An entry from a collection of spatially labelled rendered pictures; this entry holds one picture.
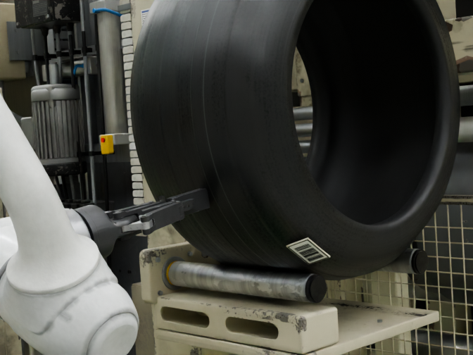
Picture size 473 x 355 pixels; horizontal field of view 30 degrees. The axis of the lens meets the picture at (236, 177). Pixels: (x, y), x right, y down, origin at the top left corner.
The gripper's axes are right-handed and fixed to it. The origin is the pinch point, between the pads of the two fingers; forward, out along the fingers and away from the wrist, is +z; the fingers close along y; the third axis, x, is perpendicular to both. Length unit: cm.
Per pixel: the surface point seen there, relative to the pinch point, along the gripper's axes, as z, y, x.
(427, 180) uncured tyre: 44.5, -11.9, 6.4
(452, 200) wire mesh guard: 61, -6, 14
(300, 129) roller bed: 62, 32, -2
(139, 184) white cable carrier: 23.1, 41.4, 2.0
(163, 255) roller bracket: 12.7, 24.4, 12.9
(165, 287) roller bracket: 11.8, 24.4, 18.5
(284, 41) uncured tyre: 12.2, -12.9, -21.2
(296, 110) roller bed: 64, 33, -6
